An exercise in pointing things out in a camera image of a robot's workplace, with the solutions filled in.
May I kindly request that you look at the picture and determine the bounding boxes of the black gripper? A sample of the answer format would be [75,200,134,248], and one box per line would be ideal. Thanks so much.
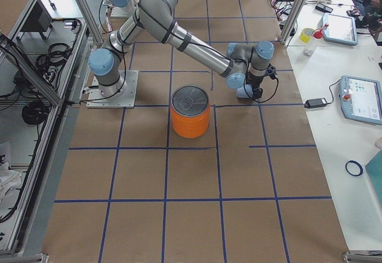
[245,73,264,99]

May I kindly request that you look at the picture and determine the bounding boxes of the light blue plastic cup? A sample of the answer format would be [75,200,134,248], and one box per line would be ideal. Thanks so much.
[236,84,253,98]

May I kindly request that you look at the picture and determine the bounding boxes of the small clear cup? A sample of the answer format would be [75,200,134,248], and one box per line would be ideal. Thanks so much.
[303,49,314,57]

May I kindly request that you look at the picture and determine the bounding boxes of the black power adapter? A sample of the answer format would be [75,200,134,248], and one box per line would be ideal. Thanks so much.
[304,98,328,109]

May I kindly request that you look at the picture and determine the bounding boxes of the yellow tape roll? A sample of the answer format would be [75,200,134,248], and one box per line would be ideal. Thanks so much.
[299,27,314,44]

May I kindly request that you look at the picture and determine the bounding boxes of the orange can with metal lid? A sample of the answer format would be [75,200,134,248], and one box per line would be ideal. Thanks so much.
[170,85,210,138]

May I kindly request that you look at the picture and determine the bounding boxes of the red emergency stop button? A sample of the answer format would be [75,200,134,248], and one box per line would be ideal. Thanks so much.
[312,28,323,39]

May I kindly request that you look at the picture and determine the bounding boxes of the upper teach pendant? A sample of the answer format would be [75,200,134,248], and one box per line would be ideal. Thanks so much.
[321,13,358,46]

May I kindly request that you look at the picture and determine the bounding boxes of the teach pendant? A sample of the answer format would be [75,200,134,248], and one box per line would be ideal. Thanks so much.
[338,75,381,125]
[321,13,358,46]

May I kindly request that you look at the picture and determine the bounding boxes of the black smartphone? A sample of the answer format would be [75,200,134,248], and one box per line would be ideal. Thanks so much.
[315,3,333,13]

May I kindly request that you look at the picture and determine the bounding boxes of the lower teach pendant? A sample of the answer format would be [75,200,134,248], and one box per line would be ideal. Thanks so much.
[338,75,381,125]

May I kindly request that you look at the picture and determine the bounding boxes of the teal board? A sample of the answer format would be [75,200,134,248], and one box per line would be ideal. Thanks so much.
[366,150,382,204]

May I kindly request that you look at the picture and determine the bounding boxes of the black box on shelf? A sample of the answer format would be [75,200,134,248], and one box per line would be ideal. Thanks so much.
[20,0,53,39]

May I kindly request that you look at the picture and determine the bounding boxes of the aluminium frame post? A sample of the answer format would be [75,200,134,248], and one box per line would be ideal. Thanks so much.
[279,0,306,45]

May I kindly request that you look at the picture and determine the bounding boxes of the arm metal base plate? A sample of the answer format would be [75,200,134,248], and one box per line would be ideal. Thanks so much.
[111,7,135,18]
[86,70,139,109]

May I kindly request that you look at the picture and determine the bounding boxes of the blue tape ring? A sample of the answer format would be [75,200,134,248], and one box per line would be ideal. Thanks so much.
[345,160,364,178]

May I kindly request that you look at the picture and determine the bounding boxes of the coiled black cables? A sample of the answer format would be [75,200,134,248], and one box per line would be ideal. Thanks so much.
[35,42,74,76]

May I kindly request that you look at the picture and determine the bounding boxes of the aluminium frame rail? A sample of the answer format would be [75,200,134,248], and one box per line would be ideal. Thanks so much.
[1,33,62,106]

